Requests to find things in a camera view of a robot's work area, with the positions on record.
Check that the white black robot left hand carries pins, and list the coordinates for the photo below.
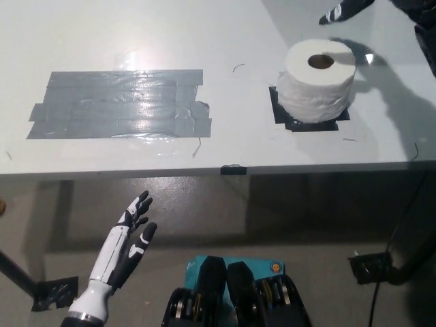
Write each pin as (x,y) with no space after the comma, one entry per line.
(116,255)

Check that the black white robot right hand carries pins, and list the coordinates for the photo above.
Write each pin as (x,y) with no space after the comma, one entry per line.
(344,10)

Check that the white toilet paper roll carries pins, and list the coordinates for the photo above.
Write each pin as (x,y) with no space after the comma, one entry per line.
(313,92)

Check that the black floor tape patch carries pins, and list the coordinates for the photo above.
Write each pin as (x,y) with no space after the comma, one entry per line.
(52,294)
(371,269)

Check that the black diagonal metal bar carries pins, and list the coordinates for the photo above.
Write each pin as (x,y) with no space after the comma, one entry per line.
(17,276)

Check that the clear plastic tape film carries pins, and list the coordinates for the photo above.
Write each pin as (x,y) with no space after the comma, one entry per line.
(153,146)

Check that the black tape square patch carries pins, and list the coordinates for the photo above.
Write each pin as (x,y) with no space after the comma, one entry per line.
(306,127)

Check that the small black tape strip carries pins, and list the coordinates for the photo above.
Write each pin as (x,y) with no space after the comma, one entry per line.
(232,170)

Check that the grey duct tape patch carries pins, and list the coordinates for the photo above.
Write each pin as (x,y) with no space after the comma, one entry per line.
(116,105)

